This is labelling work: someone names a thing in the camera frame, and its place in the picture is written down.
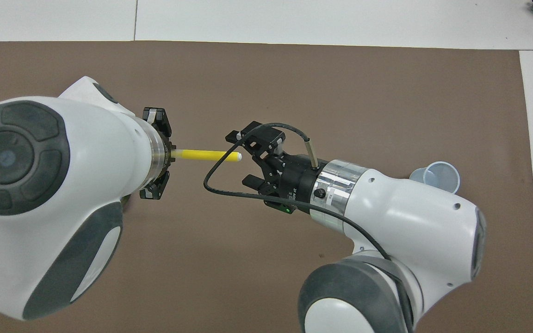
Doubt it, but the yellow pen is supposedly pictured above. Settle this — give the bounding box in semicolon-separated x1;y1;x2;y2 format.
170;148;243;162

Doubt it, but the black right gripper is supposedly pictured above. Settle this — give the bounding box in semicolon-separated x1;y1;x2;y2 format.
225;121;325;216

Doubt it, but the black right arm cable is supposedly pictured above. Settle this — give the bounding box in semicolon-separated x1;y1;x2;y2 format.
203;123;392;259

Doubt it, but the brown table mat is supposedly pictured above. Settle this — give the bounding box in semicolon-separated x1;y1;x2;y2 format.
0;41;533;333

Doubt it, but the translucent plastic cup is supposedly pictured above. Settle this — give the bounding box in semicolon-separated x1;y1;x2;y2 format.
409;161;460;194

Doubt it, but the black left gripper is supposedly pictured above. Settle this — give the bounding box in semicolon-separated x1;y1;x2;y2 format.
140;107;177;200

